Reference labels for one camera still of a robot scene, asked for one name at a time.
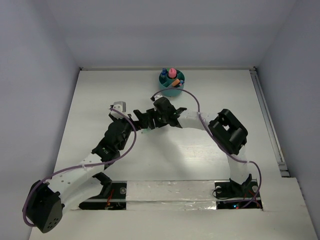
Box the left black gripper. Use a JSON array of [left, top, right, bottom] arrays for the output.
[[109, 110, 148, 151]]

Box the orange tip clear highlighter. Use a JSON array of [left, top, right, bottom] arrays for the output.
[[171, 79, 180, 87]]

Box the blue cap white pen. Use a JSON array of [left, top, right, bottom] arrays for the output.
[[159, 68, 167, 82]]

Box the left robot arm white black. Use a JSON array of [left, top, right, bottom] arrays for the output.
[[22, 104, 155, 233]]

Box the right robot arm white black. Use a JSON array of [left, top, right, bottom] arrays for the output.
[[151, 96, 252, 196]]

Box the teal round organizer container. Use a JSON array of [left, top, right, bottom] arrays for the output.
[[158, 68, 185, 97]]

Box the pink topped centre tube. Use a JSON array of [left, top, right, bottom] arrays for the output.
[[167, 68, 178, 79]]

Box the foil covered front board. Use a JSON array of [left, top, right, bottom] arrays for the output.
[[125, 180, 217, 211]]

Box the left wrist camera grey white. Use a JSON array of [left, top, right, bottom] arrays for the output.
[[110, 101, 128, 119]]

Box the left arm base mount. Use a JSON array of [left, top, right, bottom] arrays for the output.
[[78, 173, 127, 211]]

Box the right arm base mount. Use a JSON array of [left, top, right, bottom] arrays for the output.
[[212, 174, 263, 210]]

